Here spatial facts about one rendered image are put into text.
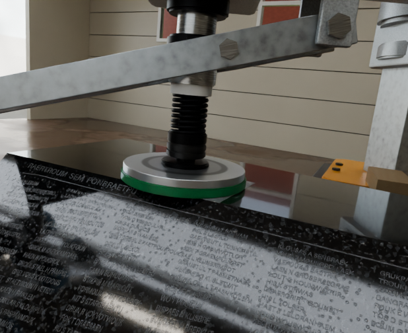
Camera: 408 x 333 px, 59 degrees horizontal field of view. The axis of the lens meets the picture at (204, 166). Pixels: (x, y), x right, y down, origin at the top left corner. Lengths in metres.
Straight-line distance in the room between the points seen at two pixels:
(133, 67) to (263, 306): 0.38
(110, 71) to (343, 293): 0.44
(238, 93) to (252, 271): 6.76
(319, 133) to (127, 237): 6.28
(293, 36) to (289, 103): 6.28
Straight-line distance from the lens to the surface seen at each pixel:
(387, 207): 0.66
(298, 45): 0.57
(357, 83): 6.64
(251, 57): 0.56
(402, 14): 1.31
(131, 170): 0.57
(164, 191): 0.53
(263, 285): 0.47
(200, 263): 0.50
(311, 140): 6.76
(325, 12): 0.56
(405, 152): 1.31
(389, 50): 1.33
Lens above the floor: 1.03
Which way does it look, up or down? 13 degrees down
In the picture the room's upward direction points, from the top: 5 degrees clockwise
